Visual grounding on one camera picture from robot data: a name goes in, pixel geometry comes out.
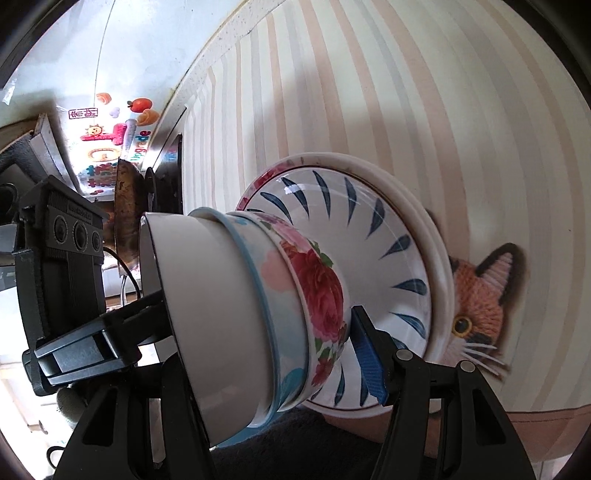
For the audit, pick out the striped cat-print tablecloth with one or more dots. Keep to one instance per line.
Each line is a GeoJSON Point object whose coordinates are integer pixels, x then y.
{"type": "Point", "coordinates": [369, 92]}

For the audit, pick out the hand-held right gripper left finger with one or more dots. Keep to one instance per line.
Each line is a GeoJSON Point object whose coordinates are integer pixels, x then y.
{"type": "Point", "coordinates": [180, 415]}

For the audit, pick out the black stove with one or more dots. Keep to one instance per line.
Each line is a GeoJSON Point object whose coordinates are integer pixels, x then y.
{"type": "Point", "coordinates": [167, 184]}

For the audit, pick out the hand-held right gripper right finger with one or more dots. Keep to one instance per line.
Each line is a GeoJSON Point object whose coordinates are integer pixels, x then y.
{"type": "Point", "coordinates": [369, 364]}

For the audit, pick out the blue-rimmed pastel bowl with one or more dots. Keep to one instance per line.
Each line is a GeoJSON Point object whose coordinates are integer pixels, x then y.
{"type": "Point", "coordinates": [281, 323]}

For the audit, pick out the grey range hood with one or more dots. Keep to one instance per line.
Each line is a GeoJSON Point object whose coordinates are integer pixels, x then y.
{"type": "Point", "coordinates": [41, 147]}

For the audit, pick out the large white plate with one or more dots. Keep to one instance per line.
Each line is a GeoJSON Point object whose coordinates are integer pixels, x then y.
{"type": "Point", "coordinates": [436, 258]}

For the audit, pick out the dark fleece clothing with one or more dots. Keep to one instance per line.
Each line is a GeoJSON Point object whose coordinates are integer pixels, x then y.
{"type": "Point", "coordinates": [300, 443]}

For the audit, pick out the person's left hand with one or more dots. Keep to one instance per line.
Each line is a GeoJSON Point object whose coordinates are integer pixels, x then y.
{"type": "Point", "coordinates": [71, 408]}

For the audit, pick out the plain white bowl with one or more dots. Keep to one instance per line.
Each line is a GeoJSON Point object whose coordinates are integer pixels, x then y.
{"type": "Point", "coordinates": [207, 300]}

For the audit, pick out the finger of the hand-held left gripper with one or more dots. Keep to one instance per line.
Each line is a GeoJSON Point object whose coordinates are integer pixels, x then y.
{"type": "Point", "coordinates": [138, 318]}

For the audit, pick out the floral print bowl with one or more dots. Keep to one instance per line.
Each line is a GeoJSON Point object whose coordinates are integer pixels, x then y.
{"type": "Point", "coordinates": [318, 286]}

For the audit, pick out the colourful wall stickers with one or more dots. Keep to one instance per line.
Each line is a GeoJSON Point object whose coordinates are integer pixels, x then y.
{"type": "Point", "coordinates": [97, 152]}

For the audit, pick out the blue-striped white plate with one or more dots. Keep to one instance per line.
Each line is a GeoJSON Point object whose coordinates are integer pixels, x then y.
{"type": "Point", "coordinates": [369, 230]}

